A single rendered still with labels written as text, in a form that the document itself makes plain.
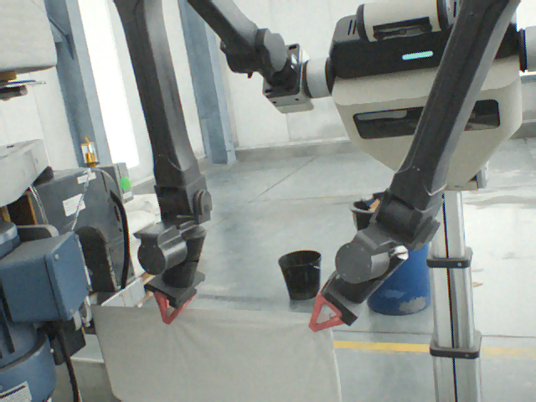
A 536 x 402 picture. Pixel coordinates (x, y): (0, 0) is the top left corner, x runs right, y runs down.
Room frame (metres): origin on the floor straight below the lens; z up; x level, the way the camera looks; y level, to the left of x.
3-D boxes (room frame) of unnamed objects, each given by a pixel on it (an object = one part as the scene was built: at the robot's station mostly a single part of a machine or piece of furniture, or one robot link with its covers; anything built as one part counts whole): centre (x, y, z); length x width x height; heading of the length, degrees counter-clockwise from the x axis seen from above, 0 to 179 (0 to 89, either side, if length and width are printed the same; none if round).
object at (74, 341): (0.94, 0.45, 1.04); 0.08 x 0.06 x 0.05; 157
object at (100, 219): (1.10, 0.51, 1.21); 0.30 x 0.25 x 0.30; 67
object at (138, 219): (3.81, 1.20, 0.56); 0.66 x 0.42 x 0.15; 157
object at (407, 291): (3.04, -0.68, 0.32); 0.51 x 0.48 x 0.65; 157
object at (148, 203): (4.47, 1.18, 0.56); 0.67 x 0.43 x 0.15; 67
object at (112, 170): (1.19, 0.35, 1.29); 0.08 x 0.05 x 0.09; 67
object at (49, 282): (0.66, 0.31, 1.25); 0.10 x 0.08 x 0.12; 2
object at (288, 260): (3.39, -0.12, 0.13); 0.30 x 0.30 x 0.26
